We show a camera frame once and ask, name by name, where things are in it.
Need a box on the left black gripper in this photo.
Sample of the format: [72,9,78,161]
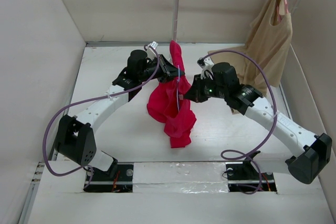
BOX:
[139,54,185,84]

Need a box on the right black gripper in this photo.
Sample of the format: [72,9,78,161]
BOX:
[183,73,228,103]

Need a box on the blue wire hanger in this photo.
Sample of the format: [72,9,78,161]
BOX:
[176,65,183,111]

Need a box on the red t-shirt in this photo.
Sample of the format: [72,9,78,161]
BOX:
[146,41,196,148]

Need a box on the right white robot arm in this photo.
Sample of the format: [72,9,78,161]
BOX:
[184,59,332,184]

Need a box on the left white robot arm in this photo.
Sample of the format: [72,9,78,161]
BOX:
[55,48,185,180]

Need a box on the pink hanger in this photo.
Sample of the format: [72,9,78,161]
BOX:
[276,0,289,24]

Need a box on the beige tank top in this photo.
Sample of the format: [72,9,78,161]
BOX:
[210,0,292,96]

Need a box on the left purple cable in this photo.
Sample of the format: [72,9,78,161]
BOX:
[42,44,161,190]

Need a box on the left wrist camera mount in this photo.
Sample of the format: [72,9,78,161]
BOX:
[144,41,158,59]

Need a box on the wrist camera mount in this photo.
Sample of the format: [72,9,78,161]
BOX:
[197,57,214,79]
[144,41,158,59]

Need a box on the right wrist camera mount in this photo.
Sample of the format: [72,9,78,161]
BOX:
[197,57,214,79]

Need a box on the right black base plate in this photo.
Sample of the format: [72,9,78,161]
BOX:
[222,162,277,193]

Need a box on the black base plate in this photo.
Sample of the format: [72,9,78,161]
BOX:
[83,163,134,193]
[222,162,277,193]

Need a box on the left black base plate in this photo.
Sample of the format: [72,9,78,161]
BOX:
[83,163,134,193]

